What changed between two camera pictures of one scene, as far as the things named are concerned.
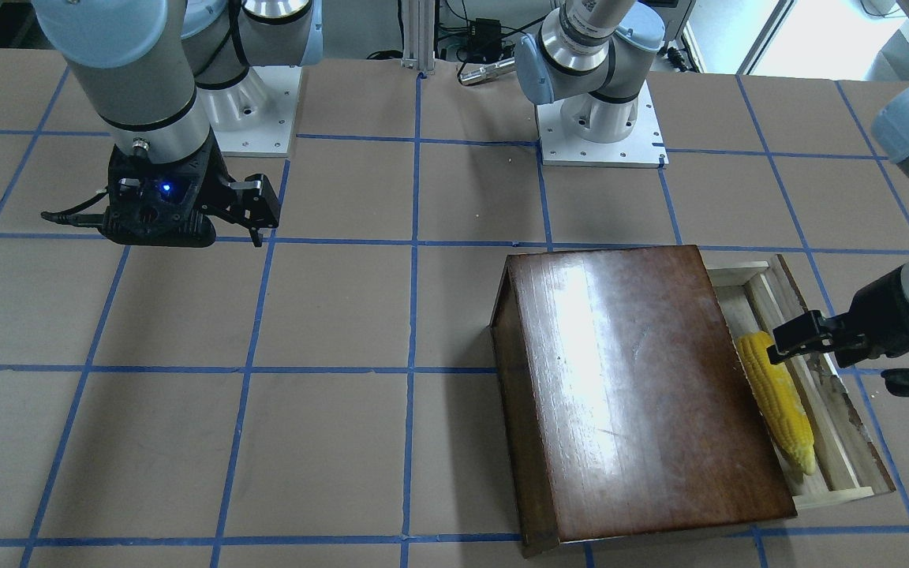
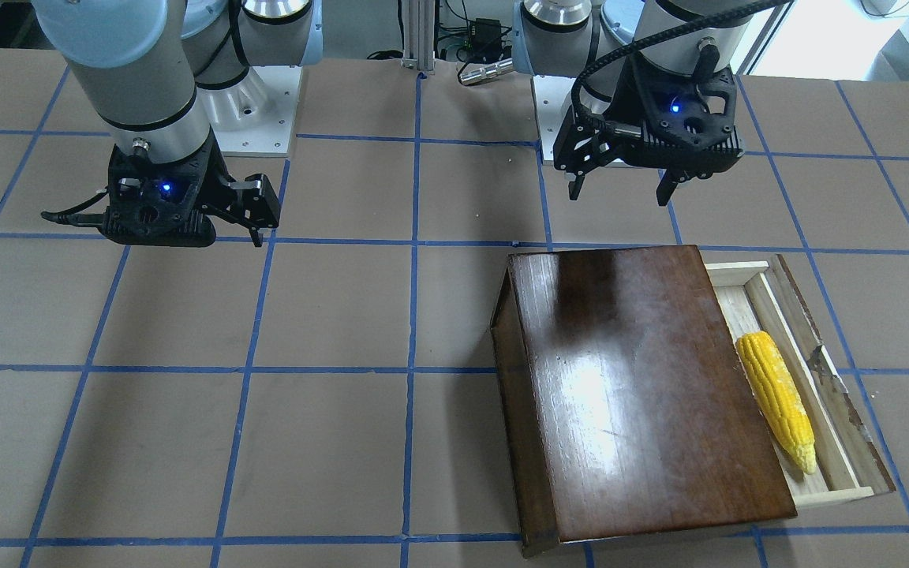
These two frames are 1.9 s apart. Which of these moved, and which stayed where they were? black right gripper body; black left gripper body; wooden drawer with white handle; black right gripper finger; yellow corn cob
Moved: black left gripper body
Stayed: yellow corn cob; black right gripper body; wooden drawer with white handle; black right gripper finger
